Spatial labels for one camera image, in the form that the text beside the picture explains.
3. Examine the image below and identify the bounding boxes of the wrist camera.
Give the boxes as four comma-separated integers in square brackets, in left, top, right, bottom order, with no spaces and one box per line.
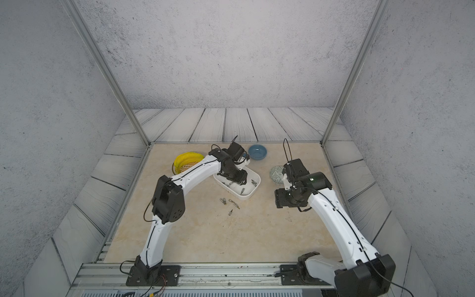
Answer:
[283,158,309,184]
[225,142,249,165]

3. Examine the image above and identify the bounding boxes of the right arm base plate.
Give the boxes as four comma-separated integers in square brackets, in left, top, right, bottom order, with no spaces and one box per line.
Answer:
[274,264,330,286]

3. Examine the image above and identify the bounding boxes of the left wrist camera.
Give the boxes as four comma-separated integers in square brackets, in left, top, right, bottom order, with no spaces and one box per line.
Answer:
[225,142,249,165]

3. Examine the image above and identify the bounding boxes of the aluminium frame post right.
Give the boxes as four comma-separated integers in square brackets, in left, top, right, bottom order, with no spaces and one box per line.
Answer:
[320,0,390,148]

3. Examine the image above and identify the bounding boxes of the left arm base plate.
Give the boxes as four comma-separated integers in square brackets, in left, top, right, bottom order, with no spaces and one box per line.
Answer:
[126,265,181,287]

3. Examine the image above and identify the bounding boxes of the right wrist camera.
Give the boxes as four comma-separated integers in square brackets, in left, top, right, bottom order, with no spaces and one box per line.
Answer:
[283,158,309,184]

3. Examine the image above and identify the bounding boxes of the aluminium front rail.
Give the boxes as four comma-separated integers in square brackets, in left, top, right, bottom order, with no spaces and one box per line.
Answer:
[67,262,339,297]

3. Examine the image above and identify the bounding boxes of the white plastic storage box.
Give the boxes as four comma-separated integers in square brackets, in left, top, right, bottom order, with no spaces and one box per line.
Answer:
[213,167,262,200]

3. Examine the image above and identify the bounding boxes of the blue ceramic bowl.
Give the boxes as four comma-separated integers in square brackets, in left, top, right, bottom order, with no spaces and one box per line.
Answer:
[247,144,267,160]

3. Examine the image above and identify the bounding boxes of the aluminium frame post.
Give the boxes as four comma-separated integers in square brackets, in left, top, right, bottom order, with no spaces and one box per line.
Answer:
[320,0,390,148]
[61,0,151,148]

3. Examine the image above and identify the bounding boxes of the aluminium frame post left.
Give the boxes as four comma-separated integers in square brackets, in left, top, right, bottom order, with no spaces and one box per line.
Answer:
[61,0,151,148]

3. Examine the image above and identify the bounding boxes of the yellow banana bunch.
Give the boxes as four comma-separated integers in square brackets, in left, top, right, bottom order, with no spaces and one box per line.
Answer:
[172,152,204,174]

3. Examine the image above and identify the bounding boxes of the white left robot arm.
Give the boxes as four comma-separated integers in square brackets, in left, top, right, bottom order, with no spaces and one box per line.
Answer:
[139,155,250,269]

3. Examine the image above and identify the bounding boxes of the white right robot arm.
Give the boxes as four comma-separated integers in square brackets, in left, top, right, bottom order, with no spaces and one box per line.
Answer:
[275,186,396,297]

